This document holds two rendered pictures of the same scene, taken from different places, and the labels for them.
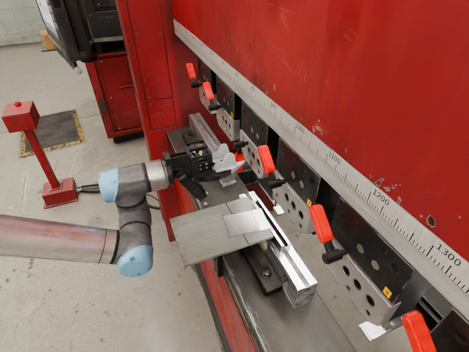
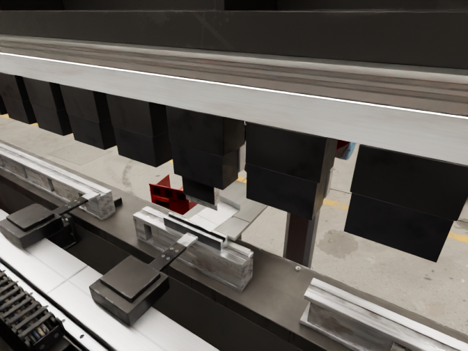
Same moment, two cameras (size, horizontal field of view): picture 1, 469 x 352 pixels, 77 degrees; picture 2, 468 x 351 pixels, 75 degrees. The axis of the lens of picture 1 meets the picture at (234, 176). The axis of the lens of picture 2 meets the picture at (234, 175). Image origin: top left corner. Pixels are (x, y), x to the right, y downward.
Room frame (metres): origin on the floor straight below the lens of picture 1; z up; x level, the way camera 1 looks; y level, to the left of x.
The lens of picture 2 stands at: (1.23, -0.40, 1.52)
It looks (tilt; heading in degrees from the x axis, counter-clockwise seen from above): 28 degrees down; 145
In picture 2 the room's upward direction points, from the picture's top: straight up
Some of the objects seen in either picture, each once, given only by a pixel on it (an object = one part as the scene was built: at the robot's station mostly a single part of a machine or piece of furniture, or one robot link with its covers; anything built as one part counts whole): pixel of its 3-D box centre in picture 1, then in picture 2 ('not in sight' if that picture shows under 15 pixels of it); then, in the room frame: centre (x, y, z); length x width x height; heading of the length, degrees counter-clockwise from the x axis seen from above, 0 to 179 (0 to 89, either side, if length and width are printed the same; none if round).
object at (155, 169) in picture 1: (157, 174); not in sight; (0.58, 0.19, 1.21); 0.08 x 0.05 x 0.08; 22
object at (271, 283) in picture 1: (252, 251); not in sight; (0.59, -0.06, 0.89); 0.30 x 0.05 x 0.03; 22
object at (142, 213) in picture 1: (135, 216); not in sight; (0.53, 0.26, 1.11); 0.11 x 0.08 x 0.11; 16
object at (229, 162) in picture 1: (229, 161); not in sight; (0.63, 0.01, 1.21); 0.09 x 0.03 x 0.06; 108
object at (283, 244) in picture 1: (269, 223); (193, 230); (0.62, -0.11, 0.99); 0.20 x 0.03 x 0.03; 22
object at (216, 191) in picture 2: (267, 181); (200, 189); (0.65, -0.09, 1.13); 0.10 x 0.02 x 0.10; 22
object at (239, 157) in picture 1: (241, 156); not in sight; (0.66, -0.02, 1.20); 0.04 x 0.02 x 0.10; 112
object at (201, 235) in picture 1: (220, 228); (232, 205); (0.59, 0.04, 1.00); 0.26 x 0.18 x 0.01; 112
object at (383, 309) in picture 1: (376, 255); (95, 113); (0.30, -0.23, 1.26); 0.15 x 0.09 x 0.17; 22
